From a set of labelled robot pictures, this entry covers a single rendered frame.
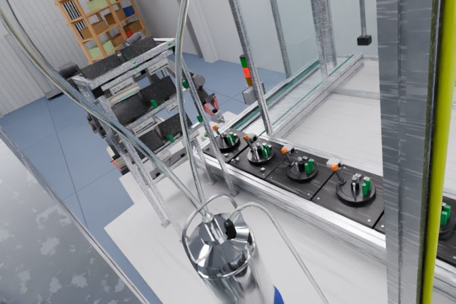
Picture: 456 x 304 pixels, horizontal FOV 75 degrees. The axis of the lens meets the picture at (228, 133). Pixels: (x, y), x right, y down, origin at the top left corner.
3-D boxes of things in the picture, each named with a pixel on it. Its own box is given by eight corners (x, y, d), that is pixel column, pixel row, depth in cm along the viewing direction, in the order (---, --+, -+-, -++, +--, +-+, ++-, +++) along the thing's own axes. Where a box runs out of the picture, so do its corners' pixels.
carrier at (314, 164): (265, 182, 137) (259, 161, 130) (296, 151, 148) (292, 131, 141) (311, 203, 119) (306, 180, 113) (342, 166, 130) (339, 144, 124)
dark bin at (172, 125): (157, 142, 149) (149, 129, 148) (179, 129, 153) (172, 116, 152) (166, 140, 122) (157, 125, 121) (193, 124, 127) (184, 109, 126)
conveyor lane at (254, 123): (206, 164, 177) (200, 151, 172) (290, 95, 216) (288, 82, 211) (239, 180, 157) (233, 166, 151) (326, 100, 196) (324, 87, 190)
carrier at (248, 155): (230, 165, 154) (222, 147, 148) (260, 140, 165) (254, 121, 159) (264, 182, 137) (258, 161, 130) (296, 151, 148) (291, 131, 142)
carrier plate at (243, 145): (201, 153, 173) (199, 150, 172) (229, 129, 184) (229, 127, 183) (228, 165, 155) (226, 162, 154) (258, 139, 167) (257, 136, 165)
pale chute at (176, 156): (171, 170, 160) (166, 163, 161) (191, 157, 165) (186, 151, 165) (169, 156, 134) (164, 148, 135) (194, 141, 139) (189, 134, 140)
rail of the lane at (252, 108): (194, 166, 179) (187, 152, 174) (283, 93, 221) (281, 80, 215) (199, 169, 175) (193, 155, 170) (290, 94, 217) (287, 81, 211)
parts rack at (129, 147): (160, 224, 148) (68, 79, 106) (213, 178, 164) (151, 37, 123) (184, 245, 132) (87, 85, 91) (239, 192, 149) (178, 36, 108)
